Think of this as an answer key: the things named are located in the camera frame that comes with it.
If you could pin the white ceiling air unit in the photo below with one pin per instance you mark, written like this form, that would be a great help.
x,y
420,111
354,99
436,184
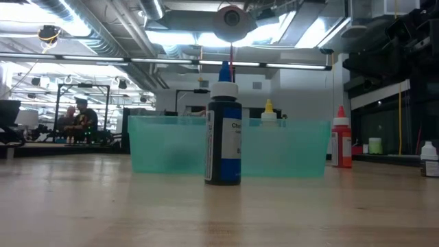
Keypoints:
x,y
384,7

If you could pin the thin red rod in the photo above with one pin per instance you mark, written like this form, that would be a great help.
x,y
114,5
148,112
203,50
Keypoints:
x,y
419,140

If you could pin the black background frame rig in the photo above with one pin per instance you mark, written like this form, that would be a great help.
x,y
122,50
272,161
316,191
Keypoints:
x,y
200,91
82,85

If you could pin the large yellow food coloring bottle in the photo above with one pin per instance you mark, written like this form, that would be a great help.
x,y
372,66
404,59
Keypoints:
x,y
269,115

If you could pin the person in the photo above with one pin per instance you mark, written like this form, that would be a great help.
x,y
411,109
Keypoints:
x,y
67,123
85,120

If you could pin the pale green container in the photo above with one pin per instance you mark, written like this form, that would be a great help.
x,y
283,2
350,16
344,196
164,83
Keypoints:
x,y
375,145

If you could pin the silver ventilation duct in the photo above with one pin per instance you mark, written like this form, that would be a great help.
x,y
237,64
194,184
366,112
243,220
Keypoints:
x,y
103,46

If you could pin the large red food coloring bottle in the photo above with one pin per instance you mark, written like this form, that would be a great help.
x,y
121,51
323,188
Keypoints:
x,y
343,144

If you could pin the translucent teal plastic bin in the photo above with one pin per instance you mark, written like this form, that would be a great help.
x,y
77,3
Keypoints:
x,y
164,144

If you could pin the large blue food coloring bottle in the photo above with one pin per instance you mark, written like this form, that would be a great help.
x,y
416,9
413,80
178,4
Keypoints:
x,y
223,137

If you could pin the dark monitor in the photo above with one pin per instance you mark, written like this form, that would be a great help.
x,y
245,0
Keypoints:
x,y
8,113

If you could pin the small red container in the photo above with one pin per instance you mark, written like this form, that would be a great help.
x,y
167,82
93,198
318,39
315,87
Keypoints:
x,y
357,150

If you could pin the small white-label bottle white cap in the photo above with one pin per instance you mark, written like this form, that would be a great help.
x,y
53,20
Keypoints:
x,y
428,151

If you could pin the grey wall vent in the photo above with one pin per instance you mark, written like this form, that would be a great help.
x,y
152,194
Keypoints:
x,y
257,85
204,84

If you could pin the long ceiling light bar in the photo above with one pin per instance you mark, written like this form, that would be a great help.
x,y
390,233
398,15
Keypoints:
x,y
92,58

